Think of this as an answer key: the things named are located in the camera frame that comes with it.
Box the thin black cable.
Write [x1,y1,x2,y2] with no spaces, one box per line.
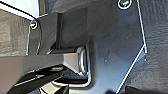
[0,0,38,25]

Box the grey robot torso limb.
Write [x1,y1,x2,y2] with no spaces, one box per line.
[0,46,91,94]

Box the round silver bolt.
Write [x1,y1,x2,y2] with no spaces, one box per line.
[118,0,133,10]
[29,19,39,30]

